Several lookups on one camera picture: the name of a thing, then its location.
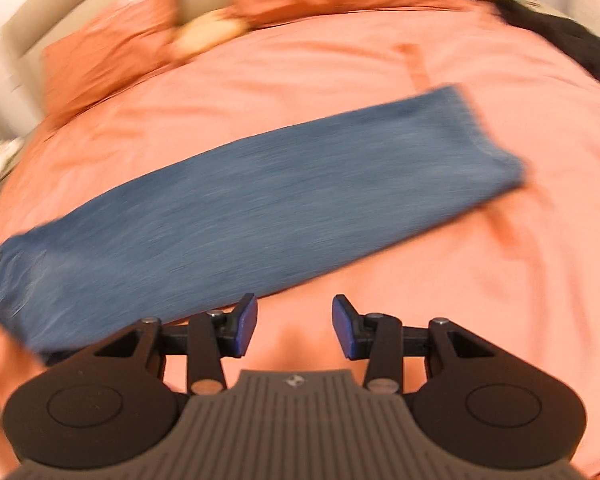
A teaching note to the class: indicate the orange duvet cover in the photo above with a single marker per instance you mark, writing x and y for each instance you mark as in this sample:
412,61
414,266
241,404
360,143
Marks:
330,60

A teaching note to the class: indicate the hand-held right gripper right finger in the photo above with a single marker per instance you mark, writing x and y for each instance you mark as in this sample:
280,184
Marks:
341,327

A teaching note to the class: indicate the yellow cushion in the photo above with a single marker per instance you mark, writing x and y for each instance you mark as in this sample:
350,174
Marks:
207,32

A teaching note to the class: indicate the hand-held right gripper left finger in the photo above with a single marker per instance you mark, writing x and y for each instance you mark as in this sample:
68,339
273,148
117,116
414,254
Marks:
246,325

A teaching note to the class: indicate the blue denim pants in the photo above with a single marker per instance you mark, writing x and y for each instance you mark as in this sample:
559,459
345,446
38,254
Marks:
260,210

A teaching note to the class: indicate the white fluffy item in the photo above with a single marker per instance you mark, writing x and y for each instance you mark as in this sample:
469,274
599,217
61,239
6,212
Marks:
7,157

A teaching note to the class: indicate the pile of dark clothes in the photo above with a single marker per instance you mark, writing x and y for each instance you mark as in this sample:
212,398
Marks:
570,35

